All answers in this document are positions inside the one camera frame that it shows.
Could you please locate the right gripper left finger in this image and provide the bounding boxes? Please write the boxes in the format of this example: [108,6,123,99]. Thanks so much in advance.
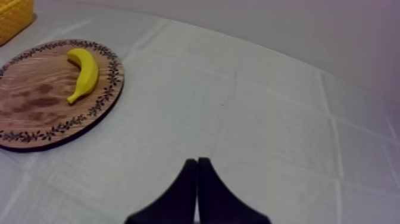
[124,158,198,224]

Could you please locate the yellow plastic basket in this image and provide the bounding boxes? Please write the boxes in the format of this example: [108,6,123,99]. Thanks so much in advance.
[0,0,35,46]

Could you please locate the yellow toy banana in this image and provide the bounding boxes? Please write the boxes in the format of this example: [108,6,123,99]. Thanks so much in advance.
[66,48,99,105]

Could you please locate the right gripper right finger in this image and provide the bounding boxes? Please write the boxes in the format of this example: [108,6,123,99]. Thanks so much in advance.
[197,157,272,224]

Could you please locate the round wooden board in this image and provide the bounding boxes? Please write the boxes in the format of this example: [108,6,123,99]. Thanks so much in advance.
[0,39,126,153]

